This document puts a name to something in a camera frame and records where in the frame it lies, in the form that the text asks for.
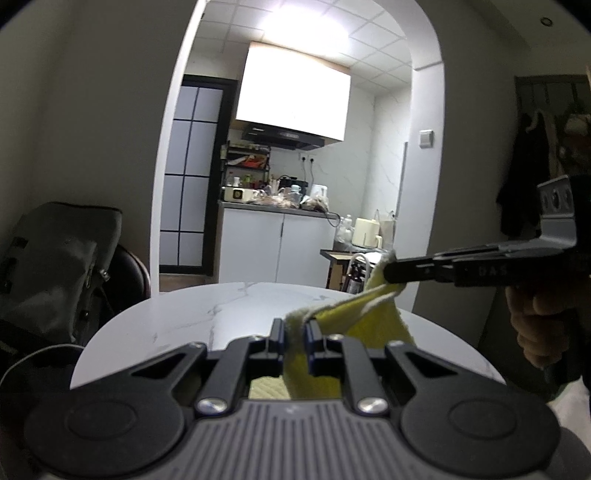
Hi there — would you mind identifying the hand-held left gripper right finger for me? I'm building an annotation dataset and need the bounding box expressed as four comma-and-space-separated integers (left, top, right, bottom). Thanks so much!
305, 319, 465, 414

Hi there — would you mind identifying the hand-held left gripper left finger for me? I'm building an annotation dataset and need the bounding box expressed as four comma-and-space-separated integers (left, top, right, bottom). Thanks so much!
129, 318, 284, 414

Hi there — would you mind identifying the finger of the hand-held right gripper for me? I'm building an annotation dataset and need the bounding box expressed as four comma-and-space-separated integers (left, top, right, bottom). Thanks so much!
382, 247, 455, 284

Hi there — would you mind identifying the yellow towel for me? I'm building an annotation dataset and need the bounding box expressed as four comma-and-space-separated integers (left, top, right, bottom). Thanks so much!
178, 251, 416, 407

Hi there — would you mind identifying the person's right hand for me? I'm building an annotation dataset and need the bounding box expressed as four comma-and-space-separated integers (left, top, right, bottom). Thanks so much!
505, 282, 580, 368

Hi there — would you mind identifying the white paper bag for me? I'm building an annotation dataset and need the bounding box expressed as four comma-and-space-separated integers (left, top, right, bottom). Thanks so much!
379, 210, 398, 250

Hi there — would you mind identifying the dark hanging jacket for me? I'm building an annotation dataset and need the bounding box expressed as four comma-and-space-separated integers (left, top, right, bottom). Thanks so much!
496, 108, 552, 236

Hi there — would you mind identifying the white base cabinet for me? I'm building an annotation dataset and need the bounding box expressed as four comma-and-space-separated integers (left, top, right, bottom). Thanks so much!
216, 200, 340, 291

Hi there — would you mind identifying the cream box appliance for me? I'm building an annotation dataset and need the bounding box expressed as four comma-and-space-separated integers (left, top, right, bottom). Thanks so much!
222, 186, 257, 204

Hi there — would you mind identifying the brown chair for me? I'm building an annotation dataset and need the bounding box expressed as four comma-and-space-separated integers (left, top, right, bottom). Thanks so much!
99, 244, 151, 324

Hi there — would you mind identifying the black spice rack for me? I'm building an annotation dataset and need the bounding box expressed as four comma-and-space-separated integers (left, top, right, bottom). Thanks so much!
221, 142, 272, 190

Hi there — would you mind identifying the black range hood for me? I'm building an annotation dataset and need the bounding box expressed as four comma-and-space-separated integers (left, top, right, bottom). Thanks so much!
241, 122, 326, 152

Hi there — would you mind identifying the black glass panel door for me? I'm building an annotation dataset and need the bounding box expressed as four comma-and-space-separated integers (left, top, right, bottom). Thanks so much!
159, 76, 238, 278

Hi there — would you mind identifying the grey bag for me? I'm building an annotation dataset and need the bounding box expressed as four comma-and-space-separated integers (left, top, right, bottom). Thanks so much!
0, 202, 123, 344

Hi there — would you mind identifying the white wall cabinet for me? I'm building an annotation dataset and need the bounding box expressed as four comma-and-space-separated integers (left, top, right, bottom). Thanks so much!
235, 41, 352, 144

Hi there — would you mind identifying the grey cable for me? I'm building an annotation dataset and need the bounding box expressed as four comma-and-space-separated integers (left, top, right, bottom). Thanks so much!
0, 344, 86, 393

